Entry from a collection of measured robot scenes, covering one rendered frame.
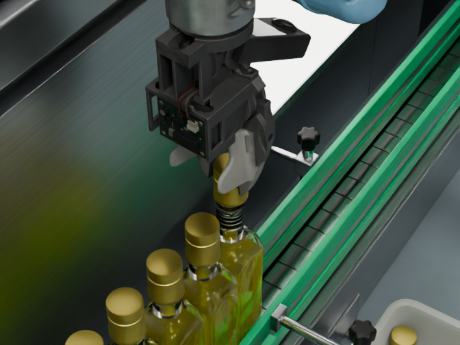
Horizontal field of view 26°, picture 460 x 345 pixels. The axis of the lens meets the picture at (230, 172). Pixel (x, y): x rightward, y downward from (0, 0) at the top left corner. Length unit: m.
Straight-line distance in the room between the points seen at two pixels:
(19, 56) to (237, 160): 0.22
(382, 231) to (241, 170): 0.46
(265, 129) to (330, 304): 0.43
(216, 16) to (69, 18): 0.16
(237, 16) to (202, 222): 0.24
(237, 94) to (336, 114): 0.80
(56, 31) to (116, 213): 0.26
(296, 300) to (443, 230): 0.40
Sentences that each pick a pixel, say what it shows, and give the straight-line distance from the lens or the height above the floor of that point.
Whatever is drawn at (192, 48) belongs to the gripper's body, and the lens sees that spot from 0.81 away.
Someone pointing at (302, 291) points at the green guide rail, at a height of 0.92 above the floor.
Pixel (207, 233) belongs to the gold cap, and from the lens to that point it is 0.96.
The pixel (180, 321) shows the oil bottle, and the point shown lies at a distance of 0.98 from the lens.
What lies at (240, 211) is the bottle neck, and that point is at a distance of 1.01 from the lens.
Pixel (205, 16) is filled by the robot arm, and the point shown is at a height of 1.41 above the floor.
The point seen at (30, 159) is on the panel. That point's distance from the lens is 0.91.
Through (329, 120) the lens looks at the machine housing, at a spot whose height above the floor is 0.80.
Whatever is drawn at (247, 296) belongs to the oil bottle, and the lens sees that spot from 1.09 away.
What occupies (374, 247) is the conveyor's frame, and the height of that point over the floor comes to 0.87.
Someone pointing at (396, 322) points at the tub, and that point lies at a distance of 1.35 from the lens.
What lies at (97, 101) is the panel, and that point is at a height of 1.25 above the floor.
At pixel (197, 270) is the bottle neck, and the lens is 0.99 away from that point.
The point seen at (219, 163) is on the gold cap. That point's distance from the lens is 0.98.
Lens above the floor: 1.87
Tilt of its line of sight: 44 degrees down
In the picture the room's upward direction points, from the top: straight up
